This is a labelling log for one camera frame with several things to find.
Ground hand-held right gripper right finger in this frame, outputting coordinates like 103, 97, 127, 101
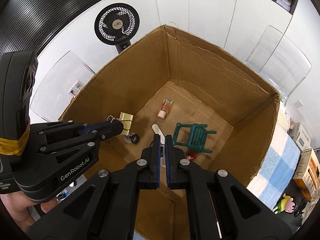
165, 134, 293, 240

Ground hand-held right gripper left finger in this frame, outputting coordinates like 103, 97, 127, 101
29, 134, 162, 240

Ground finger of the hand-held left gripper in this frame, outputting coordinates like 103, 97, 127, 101
37, 124, 125, 173
37, 120, 124, 135

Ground gold binder clip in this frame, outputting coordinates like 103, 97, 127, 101
107, 112, 134, 131

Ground small round black knob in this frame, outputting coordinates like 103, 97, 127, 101
124, 134, 140, 144

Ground white oblong device with cable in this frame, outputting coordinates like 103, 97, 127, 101
151, 124, 167, 168

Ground green toy chair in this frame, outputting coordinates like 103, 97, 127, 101
172, 122, 217, 155

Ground small pink perfume bottle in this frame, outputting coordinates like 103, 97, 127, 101
157, 98, 174, 119

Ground large brown cardboard box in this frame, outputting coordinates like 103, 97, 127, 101
58, 24, 280, 240

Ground person's left hand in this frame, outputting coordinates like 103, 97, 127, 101
0, 192, 58, 230

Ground clear acrylic chair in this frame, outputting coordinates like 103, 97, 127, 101
30, 51, 97, 122
245, 25, 312, 103

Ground black slatted blinds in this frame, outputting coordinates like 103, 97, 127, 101
0, 0, 123, 58

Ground black standing fan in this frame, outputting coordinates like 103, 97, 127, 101
94, 3, 140, 54

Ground blue and cream checked blanket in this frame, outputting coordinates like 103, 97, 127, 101
246, 100, 300, 210

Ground cartoon boy figure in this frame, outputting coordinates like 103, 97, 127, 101
272, 194, 308, 218

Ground white cardboard box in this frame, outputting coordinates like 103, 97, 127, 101
289, 122, 313, 150

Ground orange cardboard box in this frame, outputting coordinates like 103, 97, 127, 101
293, 148, 320, 198

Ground white wall socket with plug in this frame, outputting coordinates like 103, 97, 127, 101
70, 80, 82, 97

